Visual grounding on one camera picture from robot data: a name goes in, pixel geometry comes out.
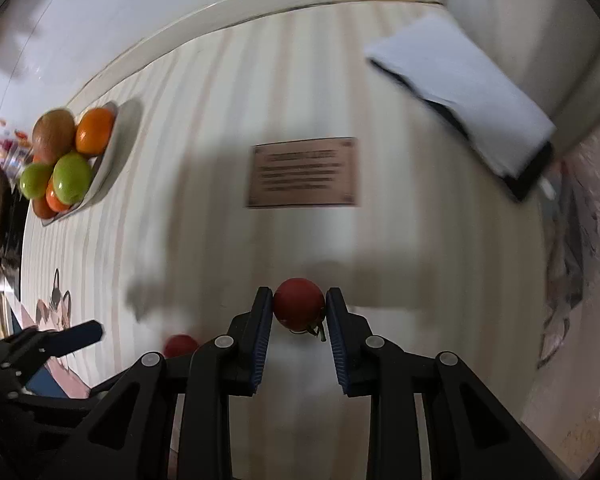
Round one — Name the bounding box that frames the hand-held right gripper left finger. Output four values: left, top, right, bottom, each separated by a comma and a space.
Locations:
45, 286, 274, 480

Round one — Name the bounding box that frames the black stove top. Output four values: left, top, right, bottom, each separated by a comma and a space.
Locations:
0, 167, 27, 266

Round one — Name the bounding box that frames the white folded cloth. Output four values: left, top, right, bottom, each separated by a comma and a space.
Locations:
365, 12, 556, 178

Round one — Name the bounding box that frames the orange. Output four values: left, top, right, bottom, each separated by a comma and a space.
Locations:
45, 180, 72, 213
75, 107, 117, 156

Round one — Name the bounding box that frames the striped cat print tablecloth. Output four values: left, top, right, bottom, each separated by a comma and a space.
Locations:
17, 0, 563, 480

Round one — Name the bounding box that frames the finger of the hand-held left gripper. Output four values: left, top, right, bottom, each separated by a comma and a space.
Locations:
17, 382, 106, 413
10, 320, 104, 361

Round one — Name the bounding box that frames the colourful wall sticker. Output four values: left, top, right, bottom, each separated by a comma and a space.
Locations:
0, 110, 33, 173

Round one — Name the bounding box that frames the dark orange tangerine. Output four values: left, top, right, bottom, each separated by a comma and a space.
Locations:
30, 195, 56, 220

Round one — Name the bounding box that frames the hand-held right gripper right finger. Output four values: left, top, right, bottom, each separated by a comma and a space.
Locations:
325, 287, 568, 480

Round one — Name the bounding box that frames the red cherry tomato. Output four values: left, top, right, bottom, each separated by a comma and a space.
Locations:
163, 334, 201, 359
272, 277, 327, 335

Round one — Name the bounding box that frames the oval floral ceramic plate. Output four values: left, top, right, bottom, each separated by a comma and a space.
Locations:
40, 100, 143, 227

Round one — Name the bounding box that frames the brown fabric label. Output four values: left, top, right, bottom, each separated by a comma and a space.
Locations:
245, 136, 358, 209

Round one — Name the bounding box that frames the brown green apple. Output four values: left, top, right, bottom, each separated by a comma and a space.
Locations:
32, 108, 77, 166

